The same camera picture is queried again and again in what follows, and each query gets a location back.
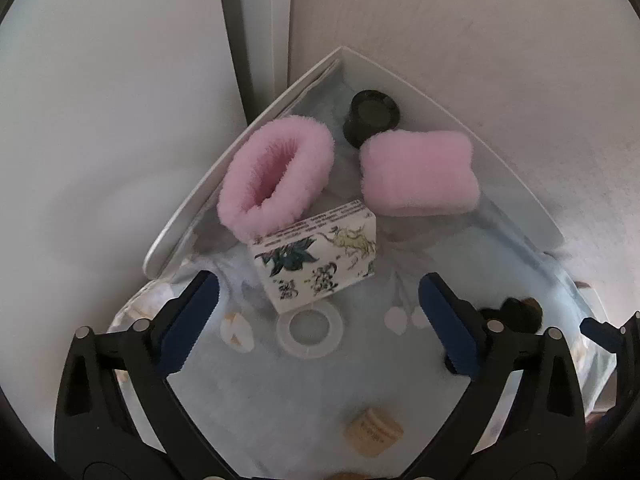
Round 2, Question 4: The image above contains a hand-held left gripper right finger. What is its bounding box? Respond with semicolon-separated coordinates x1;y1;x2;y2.
415;272;587;467

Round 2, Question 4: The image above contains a door frame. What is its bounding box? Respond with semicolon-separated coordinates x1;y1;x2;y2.
216;0;294;128

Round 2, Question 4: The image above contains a printed small box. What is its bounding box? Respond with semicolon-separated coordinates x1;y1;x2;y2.
248;199;377;314

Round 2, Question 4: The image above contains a small beige block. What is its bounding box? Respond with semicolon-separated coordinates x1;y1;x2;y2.
345;407;404;457

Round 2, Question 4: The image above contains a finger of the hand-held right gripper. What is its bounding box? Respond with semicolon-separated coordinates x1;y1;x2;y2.
580;311;640;411

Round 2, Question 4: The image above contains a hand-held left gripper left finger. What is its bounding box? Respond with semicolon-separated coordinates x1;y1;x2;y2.
54;270;221;467

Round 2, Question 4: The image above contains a pink fluffy cuff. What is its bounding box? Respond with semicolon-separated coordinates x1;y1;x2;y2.
216;115;336;244
359;129;482;218

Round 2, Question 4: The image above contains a white desktop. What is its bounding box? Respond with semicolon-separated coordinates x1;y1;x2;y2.
142;46;608;281

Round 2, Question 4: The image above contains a white tape ring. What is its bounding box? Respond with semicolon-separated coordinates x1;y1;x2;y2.
276;301;346;360

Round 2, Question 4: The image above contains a black round lid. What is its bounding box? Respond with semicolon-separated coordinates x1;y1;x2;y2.
344;90;402;150

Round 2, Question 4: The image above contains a black sock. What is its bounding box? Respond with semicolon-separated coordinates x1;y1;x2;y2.
480;297;544;336

